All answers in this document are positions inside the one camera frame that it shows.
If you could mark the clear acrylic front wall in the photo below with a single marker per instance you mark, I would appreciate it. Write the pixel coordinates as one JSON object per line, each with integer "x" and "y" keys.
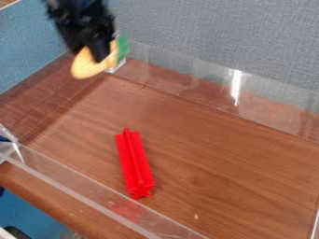
{"x": 83, "y": 203}

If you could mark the red star-shaped plastic bar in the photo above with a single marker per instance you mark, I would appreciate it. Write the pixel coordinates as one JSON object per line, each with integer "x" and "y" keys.
{"x": 135, "y": 166}

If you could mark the yellow green toy corn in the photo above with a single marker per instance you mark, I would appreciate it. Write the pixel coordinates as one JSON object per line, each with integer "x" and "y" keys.
{"x": 85, "y": 68}

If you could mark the clear acrylic left bracket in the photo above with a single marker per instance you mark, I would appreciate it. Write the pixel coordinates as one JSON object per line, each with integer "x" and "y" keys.
{"x": 9, "y": 146}

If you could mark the clear acrylic corner bracket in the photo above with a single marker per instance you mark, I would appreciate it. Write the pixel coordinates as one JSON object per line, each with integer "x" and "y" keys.
{"x": 113, "y": 69}

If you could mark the clear acrylic wall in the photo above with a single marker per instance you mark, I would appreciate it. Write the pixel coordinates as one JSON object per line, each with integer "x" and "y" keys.
{"x": 83, "y": 203}
{"x": 255, "y": 98}

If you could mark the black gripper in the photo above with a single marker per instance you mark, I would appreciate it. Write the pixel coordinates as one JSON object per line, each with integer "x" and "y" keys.
{"x": 83, "y": 16}

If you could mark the clear acrylic back wall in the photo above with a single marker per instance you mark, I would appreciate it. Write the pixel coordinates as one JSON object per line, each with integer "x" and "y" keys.
{"x": 255, "y": 98}

